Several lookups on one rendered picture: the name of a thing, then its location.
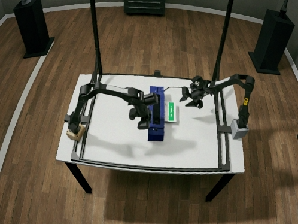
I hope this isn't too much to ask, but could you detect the white laminating pouch with green label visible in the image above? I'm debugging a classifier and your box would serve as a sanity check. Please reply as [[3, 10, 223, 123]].
[[165, 102, 176, 122]]

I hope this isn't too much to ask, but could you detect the blue laminator body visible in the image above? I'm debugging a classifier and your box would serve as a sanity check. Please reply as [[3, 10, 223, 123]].
[[148, 86, 169, 141]]

